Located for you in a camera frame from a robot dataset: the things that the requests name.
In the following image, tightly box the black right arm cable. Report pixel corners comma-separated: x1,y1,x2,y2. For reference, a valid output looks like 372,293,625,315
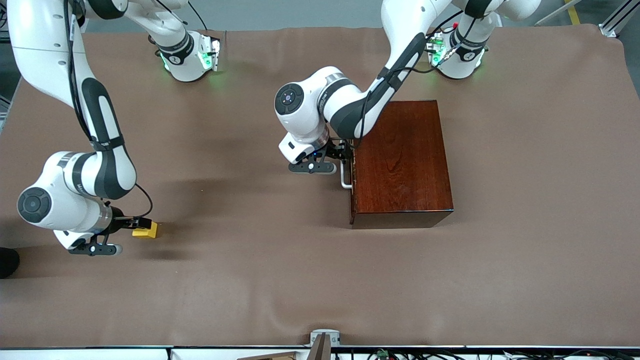
64,0,154,219

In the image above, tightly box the grey metal bar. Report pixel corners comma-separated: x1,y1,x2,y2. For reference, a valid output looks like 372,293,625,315
534,0,571,27

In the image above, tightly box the black base cable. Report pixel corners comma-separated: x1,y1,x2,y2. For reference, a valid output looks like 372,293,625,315
187,1,209,31

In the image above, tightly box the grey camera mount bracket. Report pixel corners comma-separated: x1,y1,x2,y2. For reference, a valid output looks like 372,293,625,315
306,328,342,360

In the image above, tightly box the black round object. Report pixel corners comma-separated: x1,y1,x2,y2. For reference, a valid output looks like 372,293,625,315
0,247,21,280

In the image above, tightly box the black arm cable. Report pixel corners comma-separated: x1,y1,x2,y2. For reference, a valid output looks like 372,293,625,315
360,10,476,141
64,0,154,219

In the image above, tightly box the white table edge rail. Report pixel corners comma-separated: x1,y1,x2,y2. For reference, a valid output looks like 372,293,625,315
0,345,640,360

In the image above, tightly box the yellow floor tape strip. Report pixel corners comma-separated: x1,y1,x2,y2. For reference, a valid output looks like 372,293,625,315
564,0,584,26

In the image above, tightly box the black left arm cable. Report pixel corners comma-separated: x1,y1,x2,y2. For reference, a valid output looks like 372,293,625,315
360,10,476,141

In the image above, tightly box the brown table cloth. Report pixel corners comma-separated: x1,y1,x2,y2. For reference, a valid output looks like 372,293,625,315
0,24,640,348

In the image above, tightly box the dark brown wooden cabinet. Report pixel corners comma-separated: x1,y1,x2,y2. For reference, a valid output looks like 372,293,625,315
350,100,455,230

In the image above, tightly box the aluminium frame profile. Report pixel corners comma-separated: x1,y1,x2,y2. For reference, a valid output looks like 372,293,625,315
599,0,640,39

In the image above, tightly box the black cable tangle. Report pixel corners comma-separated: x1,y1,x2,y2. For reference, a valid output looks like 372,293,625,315
367,348,640,360

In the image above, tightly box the brown cardboard piece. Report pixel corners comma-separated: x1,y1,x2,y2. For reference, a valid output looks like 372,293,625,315
236,351,299,360

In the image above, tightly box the light wood drawer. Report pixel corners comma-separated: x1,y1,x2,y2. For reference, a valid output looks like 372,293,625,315
348,140,357,225

